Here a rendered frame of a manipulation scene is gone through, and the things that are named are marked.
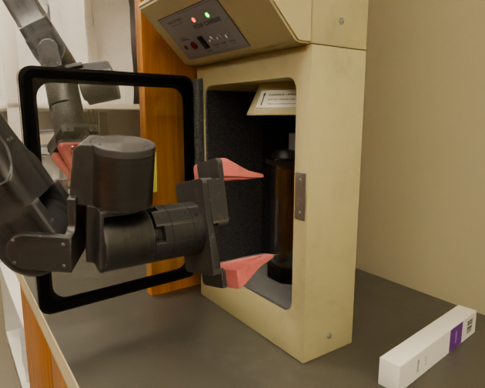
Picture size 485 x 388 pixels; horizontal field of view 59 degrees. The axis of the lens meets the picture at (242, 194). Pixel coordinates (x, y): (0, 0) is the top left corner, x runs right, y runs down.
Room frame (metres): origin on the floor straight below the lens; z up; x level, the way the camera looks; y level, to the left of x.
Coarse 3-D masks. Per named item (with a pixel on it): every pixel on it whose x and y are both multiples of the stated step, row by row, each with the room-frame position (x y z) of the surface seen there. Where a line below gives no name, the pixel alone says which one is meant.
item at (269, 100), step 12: (264, 84) 0.74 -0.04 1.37; (276, 84) 0.72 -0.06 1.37; (288, 84) 0.71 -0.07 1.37; (264, 96) 0.72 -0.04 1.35; (276, 96) 0.70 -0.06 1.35; (288, 96) 0.70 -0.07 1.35; (252, 108) 0.74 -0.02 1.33; (264, 108) 0.71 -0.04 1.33; (276, 108) 0.70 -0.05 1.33; (288, 108) 0.69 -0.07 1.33
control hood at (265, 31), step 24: (144, 0) 0.78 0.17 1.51; (168, 0) 0.71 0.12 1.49; (192, 0) 0.67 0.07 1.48; (240, 0) 0.60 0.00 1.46; (264, 0) 0.57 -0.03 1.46; (288, 0) 0.57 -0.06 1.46; (240, 24) 0.64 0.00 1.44; (264, 24) 0.60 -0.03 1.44; (288, 24) 0.58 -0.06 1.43; (240, 48) 0.68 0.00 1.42; (264, 48) 0.65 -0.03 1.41
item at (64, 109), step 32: (64, 96) 0.69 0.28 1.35; (96, 96) 0.72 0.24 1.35; (128, 96) 0.76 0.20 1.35; (160, 96) 0.80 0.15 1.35; (64, 128) 0.69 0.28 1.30; (96, 128) 0.72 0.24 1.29; (128, 128) 0.76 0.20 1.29; (160, 128) 0.80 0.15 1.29; (64, 160) 0.69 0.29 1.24; (160, 160) 0.80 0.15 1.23; (160, 192) 0.79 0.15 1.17; (64, 288) 0.68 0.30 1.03; (96, 288) 0.71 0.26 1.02
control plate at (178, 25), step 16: (208, 0) 0.64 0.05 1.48; (176, 16) 0.73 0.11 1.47; (192, 16) 0.70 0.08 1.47; (224, 16) 0.65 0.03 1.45; (176, 32) 0.77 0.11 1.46; (192, 32) 0.74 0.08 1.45; (208, 32) 0.71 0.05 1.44; (224, 32) 0.68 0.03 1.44; (240, 32) 0.65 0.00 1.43; (192, 48) 0.78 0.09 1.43; (208, 48) 0.74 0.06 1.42; (224, 48) 0.71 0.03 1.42
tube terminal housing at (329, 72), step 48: (336, 0) 0.62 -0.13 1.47; (288, 48) 0.64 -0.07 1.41; (336, 48) 0.63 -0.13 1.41; (336, 96) 0.63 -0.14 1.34; (336, 144) 0.63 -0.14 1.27; (336, 192) 0.63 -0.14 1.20; (336, 240) 0.63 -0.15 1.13; (240, 288) 0.74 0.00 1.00; (336, 288) 0.64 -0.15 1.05; (288, 336) 0.63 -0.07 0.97; (336, 336) 0.64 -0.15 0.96
